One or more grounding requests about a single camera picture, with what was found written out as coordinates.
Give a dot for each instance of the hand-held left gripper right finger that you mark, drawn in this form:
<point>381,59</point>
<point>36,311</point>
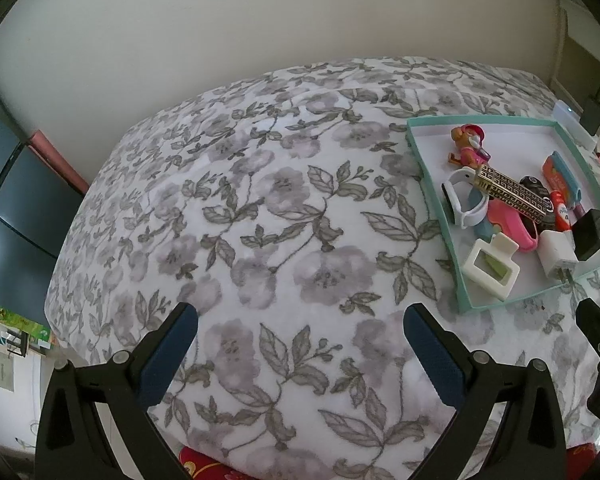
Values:
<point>432,355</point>

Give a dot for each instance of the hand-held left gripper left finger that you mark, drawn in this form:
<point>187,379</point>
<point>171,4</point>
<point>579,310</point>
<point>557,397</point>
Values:
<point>167,355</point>

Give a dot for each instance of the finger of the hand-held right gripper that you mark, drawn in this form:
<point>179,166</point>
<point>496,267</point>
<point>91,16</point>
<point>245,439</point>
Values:
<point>596,326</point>

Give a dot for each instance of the white wall charger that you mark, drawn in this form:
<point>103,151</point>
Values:
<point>557,252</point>

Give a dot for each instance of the black square block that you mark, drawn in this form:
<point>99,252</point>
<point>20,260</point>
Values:
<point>590,235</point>

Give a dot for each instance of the red tube with white cap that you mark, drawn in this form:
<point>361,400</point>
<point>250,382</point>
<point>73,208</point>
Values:
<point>562,212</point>

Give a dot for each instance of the white hair claw clip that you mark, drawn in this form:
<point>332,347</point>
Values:
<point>505,247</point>

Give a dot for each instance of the blue pink green toy knife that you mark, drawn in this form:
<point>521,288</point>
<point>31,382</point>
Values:
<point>484,227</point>

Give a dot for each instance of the pink watch band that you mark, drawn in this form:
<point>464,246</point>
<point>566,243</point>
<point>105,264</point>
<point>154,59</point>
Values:
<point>510,217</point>

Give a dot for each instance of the black car key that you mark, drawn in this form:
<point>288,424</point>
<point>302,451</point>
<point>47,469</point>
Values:
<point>532,185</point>

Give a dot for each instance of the blue orange toy knife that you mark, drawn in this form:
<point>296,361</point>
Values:
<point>560,172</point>

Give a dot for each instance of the gold patterned hair clip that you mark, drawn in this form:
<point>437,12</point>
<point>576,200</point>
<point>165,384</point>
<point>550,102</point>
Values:
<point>510,187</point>

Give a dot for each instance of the teal cardboard tray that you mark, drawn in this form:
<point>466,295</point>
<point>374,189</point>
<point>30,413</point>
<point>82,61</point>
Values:
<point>510,135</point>

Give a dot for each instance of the green box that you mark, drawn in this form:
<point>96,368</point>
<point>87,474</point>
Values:
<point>15,322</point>

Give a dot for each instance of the white hanging card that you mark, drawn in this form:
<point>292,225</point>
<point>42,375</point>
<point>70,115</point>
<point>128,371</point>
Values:
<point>3,370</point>

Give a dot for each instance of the white power strip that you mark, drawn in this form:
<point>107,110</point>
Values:
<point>572,120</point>

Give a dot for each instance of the dark cabinet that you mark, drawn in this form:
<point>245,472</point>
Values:
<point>15,210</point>

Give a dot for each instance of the pink dog toy figure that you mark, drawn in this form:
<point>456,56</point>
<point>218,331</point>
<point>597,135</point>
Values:
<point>470,145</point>

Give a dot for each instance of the large black power adapter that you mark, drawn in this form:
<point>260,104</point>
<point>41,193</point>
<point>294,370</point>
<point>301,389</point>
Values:
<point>595,112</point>

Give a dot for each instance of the pink rolled mat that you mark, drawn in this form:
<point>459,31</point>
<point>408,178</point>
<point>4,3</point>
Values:
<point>55,157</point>

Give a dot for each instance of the white shelf unit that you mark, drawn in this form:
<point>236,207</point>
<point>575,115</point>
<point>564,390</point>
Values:
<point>585,35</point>

